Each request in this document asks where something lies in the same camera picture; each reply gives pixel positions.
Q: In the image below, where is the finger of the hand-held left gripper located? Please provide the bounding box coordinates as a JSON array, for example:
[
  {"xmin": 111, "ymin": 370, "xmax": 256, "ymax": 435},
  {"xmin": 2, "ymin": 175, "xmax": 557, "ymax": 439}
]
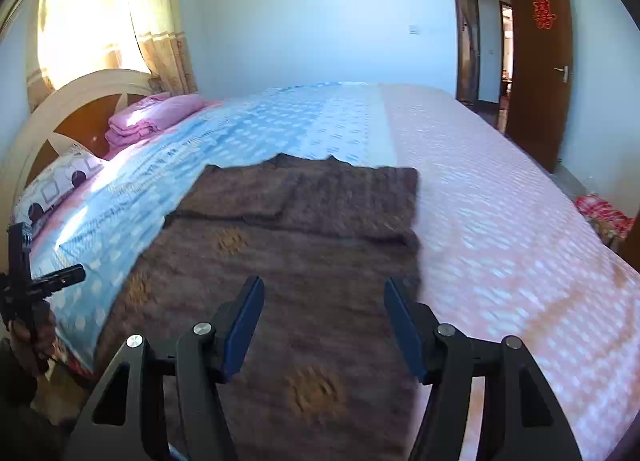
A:
[
  {"xmin": 30, "ymin": 263, "xmax": 87, "ymax": 298},
  {"xmin": 6, "ymin": 222, "xmax": 33, "ymax": 287}
]

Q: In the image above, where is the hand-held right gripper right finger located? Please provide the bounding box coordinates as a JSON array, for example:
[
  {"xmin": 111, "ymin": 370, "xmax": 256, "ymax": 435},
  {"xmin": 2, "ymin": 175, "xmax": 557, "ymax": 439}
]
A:
[{"xmin": 383, "ymin": 277, "xmax": 583, "ymax": 461}]

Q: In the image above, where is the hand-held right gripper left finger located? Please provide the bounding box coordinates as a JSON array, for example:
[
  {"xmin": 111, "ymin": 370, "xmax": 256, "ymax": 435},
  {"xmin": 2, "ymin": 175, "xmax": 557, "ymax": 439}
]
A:
[{"xmin": 65, "ymin": 275, "xmax": 266, "ymax": 461}]

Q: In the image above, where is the brown knitted sweater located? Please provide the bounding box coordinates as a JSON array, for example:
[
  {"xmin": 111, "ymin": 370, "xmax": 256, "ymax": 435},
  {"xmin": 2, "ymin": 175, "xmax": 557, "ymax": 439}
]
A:
[{"xmin": 92, "ymin": 154, "xmax": 423, "ymax": 461}]

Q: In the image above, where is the person's left hand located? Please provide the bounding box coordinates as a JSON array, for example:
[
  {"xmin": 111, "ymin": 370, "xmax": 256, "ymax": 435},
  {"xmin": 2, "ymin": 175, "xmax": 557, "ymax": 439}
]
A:
[{"xmin": 10, "ymin": 303, "xmax": 59, "ymax": 378}]

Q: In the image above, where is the patterned pillow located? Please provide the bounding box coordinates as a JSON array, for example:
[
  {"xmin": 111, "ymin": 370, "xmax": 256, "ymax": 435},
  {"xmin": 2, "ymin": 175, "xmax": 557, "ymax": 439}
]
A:
[{"xmin": 12, "ymin": 148, "xmax": 106, "ymax": 242}]

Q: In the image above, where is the person's dark clothing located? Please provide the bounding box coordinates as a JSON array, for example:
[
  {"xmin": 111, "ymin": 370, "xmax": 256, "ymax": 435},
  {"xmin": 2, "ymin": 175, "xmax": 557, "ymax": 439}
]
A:
[{"xmin": 0, "ymin": 336, "xmax": 96, "ymax": 461}]

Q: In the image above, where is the bed with polka-dot quilt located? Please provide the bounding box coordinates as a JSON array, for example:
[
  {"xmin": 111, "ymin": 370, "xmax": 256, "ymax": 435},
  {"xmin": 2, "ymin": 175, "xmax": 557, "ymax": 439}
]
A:
[{"xmin": 12, "ymin": 81, "xmax": 640, "ymax": 461}]

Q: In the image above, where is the cream wooden headboard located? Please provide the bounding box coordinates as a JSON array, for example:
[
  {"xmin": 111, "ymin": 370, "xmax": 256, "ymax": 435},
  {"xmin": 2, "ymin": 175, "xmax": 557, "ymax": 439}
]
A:
[{"xmin": 0, "ymin": 68, "xmax": 166, "ymax": 262}]

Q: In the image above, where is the pink folded blanket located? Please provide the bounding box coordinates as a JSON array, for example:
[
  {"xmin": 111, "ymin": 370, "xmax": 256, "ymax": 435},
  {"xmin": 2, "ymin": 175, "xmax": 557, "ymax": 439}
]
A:
[{"xmin": 106, "ymin": 92, "xmax": 208, "ymax": 149}]

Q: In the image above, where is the red checked cloth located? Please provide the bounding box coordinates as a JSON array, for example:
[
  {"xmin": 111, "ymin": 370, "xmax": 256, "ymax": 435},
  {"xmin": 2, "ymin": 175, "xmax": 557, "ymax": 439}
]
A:
[{"xmin": 572, "ymin": 194, "xmax": 636, "ymax": 247}]

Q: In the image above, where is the wooden desk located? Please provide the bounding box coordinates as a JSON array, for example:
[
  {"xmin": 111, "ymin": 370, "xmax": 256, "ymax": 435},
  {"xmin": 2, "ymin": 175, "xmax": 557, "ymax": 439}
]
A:
[{"xmin": 617, "ymin": 208, "xmax": 640, "ymax": 267}]

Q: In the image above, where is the yellow patterned curtain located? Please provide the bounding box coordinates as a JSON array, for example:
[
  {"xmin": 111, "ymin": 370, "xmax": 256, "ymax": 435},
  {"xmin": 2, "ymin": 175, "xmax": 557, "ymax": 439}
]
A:
[{"xmin": 25, "ymin": 0, "xmax": 198, "ymax": 112}]

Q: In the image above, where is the brown wooden door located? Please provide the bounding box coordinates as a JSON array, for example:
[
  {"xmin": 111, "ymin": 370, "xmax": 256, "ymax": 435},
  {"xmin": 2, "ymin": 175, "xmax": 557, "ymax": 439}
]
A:
[{"xmin": 507, "ymin": 0, "xmax": 573, "ymax": 174}]

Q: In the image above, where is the red paper door decoration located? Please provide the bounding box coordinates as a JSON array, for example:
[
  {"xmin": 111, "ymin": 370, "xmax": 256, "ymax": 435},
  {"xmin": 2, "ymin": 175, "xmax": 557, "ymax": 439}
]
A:
[{"xmin": 531, "ymin": 0, "xmax": 557, "ymax": 31}]

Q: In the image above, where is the brown door frame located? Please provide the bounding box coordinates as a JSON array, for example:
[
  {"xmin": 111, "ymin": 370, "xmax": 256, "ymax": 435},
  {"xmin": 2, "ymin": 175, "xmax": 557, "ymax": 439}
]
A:
[{"xmin": 446, "ymin": 0, "xmax": 521, "ymax": 132}]

